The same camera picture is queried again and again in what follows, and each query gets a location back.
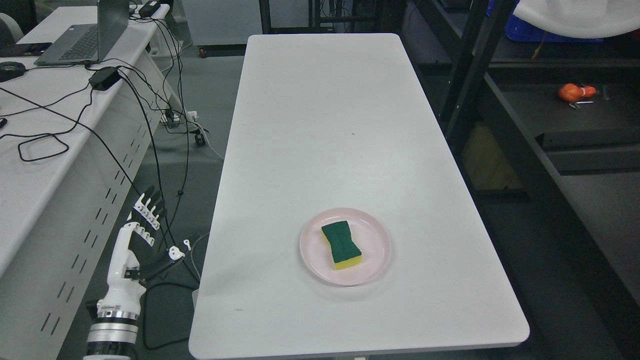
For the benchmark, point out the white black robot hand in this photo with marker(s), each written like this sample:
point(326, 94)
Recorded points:
point(126, 276)

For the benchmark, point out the green yellow sponge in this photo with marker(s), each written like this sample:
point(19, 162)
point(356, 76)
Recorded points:
point(344, 252)

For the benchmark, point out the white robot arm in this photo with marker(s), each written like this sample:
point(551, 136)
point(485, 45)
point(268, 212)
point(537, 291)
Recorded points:
point(112, 336)

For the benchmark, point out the black metal shelf rack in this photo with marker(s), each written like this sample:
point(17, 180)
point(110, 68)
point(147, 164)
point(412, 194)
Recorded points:
point(559, 184)

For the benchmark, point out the orange toy on shelf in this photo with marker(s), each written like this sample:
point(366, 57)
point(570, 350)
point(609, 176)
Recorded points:
point(571, 92)

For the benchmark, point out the white side desk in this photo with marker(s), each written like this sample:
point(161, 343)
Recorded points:
point(68, 157)

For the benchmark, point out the white power strip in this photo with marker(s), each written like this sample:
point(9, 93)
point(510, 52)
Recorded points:
point(173, 119)

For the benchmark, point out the black power adapter brick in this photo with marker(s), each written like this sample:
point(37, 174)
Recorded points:
point(104, 78)

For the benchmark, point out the grey open laptop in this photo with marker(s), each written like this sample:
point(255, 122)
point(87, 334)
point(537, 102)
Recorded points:
point(89, 43)

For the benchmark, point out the white rectangular table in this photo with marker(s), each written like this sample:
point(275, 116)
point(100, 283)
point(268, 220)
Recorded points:
point(326, 121)

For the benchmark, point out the black computer mouse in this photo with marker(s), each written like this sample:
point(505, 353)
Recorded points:
point(10, 70)

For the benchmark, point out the pink round plate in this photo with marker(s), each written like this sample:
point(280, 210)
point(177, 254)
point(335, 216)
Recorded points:
point(368, 234)

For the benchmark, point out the blue plastic crate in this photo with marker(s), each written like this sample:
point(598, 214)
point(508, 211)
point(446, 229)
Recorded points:
point(520, 31)

